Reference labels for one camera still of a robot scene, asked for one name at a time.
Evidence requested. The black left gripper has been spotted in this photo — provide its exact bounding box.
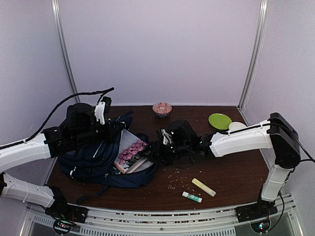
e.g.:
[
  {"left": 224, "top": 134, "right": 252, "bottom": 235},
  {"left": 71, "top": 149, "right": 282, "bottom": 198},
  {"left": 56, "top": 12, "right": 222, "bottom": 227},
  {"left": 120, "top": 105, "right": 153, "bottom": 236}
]
[{"left": 73, "top": 118, "right": 124, "bottom": 147}]

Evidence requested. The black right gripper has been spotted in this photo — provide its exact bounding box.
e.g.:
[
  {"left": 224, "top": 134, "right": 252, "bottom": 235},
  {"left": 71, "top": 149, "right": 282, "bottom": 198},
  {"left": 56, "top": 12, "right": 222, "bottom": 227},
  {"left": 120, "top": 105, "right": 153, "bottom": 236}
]
[{"left": 140, "top": 140, "right": 189, "bottom": 167}]

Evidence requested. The navy blue student backpack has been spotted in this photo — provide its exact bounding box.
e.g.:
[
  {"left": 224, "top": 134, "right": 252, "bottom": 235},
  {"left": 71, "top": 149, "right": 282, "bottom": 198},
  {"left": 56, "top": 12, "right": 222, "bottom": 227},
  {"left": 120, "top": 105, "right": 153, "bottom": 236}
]
[{"left": 58, "top": 128, "right": 157, "bottom": 197}]

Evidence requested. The pink flower Designer Fate book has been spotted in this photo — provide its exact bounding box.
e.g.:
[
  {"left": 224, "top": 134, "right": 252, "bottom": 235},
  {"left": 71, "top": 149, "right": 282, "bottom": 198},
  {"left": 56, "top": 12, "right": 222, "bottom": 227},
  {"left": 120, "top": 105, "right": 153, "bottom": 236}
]
[{"left": 114, "top": 129, "right": 147, "bottom": 174}]

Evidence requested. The teal Humor hardcover book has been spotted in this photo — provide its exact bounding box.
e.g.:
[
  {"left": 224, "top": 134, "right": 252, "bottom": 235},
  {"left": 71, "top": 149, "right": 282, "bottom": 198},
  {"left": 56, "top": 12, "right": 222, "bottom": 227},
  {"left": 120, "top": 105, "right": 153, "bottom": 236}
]
[{"left": 109, "top": 167, "right": 121, "bottom": 175}]

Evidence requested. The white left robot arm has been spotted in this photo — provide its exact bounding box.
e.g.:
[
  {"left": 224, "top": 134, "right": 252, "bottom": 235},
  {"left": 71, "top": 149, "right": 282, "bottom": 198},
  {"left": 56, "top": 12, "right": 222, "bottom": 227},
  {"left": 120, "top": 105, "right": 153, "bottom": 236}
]
[{"left": 0, "top": 97, "right": 126, "bottom": 218}]

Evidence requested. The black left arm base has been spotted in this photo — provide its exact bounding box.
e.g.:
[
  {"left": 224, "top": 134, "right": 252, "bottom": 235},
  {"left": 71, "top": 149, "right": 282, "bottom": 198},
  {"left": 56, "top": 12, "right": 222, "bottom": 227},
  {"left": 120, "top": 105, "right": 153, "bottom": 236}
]
[{"left": 45, "top": 187, "right": 88, "bottom": 224}]

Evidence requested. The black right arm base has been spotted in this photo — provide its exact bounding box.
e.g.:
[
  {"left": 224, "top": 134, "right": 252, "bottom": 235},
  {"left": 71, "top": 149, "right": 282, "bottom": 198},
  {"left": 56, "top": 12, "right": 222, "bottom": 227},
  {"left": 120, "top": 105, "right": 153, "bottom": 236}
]
[{"left": 235, "top": 196, "right": 278, "bottom": 223}]

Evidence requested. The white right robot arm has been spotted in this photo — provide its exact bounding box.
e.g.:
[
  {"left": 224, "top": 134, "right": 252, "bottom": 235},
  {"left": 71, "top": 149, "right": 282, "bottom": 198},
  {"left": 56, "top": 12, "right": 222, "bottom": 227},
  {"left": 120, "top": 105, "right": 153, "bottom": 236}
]
[{"left": 140, "top": 113, "right": 301, "bottom": 217}]

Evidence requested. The red blue patterned bowl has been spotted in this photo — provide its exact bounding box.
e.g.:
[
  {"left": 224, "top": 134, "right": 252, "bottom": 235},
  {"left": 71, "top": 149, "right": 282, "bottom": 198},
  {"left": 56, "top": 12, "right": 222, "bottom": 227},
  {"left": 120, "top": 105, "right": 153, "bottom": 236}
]
[{"left": 152, "top": 102, "right": 172, "bottom": 118}]

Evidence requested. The green plate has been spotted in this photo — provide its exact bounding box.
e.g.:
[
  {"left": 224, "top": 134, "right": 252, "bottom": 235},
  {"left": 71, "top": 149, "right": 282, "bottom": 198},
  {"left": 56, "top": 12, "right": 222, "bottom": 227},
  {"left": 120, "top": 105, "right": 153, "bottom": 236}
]
[{"left": 208, "top": 113, "right": 232, "bottom": 130}]

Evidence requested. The yellow highlighter pen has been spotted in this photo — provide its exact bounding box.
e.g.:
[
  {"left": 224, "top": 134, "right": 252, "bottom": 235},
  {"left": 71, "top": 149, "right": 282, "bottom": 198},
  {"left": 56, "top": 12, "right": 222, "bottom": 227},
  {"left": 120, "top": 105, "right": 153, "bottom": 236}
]
[{"left": 191, "top": 178, "right": 216, "bottom": 197}]

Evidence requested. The white green glue stick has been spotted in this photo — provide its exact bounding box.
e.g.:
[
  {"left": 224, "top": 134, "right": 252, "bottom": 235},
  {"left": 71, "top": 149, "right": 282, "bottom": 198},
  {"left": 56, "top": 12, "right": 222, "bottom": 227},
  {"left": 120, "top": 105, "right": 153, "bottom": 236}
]
[{"left": 182, "top": 191, "right": 202, "bottom": 203}]

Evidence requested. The white bowl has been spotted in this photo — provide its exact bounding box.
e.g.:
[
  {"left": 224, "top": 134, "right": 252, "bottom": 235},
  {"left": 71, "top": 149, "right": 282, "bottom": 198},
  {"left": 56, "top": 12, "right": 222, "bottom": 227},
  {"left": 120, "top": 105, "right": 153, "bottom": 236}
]
[{"left": 228, "top": 121, "right": 247, "bottom": 131}]

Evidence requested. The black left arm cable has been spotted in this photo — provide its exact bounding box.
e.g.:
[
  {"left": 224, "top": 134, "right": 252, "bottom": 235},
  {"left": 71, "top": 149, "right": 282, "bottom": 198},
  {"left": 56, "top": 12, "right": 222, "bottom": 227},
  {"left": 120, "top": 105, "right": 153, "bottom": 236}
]
[{"left": 0, "top": 87, "right": 115, "bottom": 149}]

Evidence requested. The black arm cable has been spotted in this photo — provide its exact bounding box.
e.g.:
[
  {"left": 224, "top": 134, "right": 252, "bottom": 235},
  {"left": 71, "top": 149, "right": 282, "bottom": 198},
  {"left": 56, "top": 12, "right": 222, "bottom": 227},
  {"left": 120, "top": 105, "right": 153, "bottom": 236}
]
[
  {"left": 292, "top": 132, "right": 315, "bottom": 164},
  {"left": 0, "top": 87, "right": 115, "bottom": 149}
]

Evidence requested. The aluminium front rail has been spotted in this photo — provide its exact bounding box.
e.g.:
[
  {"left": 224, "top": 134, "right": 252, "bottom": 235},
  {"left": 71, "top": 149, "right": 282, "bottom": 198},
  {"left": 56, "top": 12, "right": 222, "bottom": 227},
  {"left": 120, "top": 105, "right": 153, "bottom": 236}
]
[{"left": 23, "top": 193, "right": 302, "bottom": 236}]

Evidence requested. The right aluminium frame post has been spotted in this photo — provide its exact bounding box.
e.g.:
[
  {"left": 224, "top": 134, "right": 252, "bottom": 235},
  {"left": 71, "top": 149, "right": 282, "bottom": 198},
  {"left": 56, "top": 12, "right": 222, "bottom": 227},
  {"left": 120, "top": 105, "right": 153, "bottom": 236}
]
[{"left": 238, "top": 0, "right": 269, "bottom": 111}]

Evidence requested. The aluminium frame post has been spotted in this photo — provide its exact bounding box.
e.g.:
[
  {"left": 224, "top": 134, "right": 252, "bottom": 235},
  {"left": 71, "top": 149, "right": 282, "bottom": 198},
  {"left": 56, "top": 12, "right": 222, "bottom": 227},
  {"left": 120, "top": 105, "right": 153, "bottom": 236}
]
[
  {"left": 51, "top": 0, "right": 78, "bottom": 94},
  {"left": 238, "top": 0, "right": 269, "bottom": 111}
]

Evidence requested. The left aluminium frame post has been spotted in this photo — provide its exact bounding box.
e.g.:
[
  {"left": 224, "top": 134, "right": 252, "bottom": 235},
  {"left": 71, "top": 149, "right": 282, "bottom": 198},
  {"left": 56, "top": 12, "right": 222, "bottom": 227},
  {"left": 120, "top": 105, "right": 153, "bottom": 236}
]
[{"left": 51, "top": 0, "right": 78, "bottom": 94}]

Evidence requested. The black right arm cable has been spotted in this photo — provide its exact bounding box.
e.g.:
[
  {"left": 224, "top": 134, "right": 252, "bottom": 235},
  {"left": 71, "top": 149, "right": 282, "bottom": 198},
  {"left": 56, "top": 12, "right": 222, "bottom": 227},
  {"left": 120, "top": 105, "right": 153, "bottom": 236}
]
[{"left": 292, "top": 132, "right": 315, "bottom": 164}]

